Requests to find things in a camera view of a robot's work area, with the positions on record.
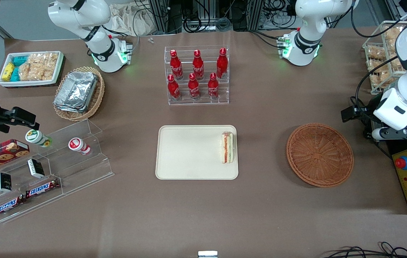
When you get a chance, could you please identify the small black box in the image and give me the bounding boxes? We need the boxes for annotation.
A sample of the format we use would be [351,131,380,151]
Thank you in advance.
[0,172,13,193]
[27,158,45,179]

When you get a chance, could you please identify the stacked aluminium foil trays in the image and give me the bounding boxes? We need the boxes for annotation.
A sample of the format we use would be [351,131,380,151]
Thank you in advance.
[53,71,98,114]

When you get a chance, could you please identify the white wire basket rack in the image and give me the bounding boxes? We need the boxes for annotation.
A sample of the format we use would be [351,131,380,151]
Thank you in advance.
[362,20,407,95]

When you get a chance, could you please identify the light wicker basket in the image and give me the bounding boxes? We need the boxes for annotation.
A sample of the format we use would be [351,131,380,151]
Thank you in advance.
[53,66,106,122]

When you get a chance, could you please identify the red cola bottle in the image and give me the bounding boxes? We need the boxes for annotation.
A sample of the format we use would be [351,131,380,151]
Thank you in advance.
[167,74,181,100]
[188,73,200,100]
[192,49,205,80]
[208,72,219,99]
[216,48,228,79]
[170,49,184,80]

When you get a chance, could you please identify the green-capped yogurt bottle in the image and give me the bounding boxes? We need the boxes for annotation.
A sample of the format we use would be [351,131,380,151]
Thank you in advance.
[25,129,53,148]

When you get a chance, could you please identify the white rectangular snack tray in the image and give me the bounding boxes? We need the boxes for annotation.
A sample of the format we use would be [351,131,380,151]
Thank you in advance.
[0,51,64,88]

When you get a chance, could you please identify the clear acrylic stepped shelf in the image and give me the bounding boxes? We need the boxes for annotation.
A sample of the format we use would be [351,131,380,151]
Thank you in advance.
[0,119,115,225]

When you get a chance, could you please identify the yellow snack box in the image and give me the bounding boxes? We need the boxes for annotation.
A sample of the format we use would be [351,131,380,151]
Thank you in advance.
[2,62,15,82]

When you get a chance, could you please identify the beige crumpled cloth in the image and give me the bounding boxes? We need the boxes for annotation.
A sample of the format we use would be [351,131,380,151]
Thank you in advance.
[108,3,158,37]

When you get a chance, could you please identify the red-capped yogurt bottle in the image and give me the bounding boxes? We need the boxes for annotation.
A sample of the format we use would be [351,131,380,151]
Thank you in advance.
[68,137,92,156]

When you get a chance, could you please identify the brown snickers bar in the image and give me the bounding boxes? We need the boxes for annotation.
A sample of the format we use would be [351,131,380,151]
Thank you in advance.
[25,178,61,199]
[0,195,26,218]

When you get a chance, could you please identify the tangled black background cables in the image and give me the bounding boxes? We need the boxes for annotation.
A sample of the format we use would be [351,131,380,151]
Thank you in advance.
[182,0,233,33]

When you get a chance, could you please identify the triangular white bread sandwich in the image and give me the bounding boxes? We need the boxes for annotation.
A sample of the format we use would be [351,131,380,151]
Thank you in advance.
[221,131,235,164]

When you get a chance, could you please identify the clear rice cracker bag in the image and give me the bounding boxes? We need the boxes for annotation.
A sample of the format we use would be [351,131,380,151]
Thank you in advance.
[27,52,59,68]
[19,63,55,81]

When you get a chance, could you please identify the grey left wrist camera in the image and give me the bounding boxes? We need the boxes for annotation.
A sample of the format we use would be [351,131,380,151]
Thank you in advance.
[371,122,407,141]

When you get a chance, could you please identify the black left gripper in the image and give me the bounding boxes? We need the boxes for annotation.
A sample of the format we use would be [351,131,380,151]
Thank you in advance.
[340,96,382,124]

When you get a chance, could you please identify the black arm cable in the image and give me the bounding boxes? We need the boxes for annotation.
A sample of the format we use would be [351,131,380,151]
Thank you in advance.
[354,54,400,110]

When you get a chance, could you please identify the clear acrylic bottle rack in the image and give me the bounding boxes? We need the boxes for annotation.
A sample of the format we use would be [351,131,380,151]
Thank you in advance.
[164,45,230,106]

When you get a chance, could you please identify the beige plastic tray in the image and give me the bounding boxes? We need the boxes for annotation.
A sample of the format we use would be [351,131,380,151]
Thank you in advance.
[155,125,239,180]

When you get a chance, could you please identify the brown wicker basket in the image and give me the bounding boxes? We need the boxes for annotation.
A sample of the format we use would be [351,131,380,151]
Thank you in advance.
[286,123,354,188]

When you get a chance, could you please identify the black floor cables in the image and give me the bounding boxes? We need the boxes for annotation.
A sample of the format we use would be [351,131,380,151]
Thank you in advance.
[327,242,407,258]

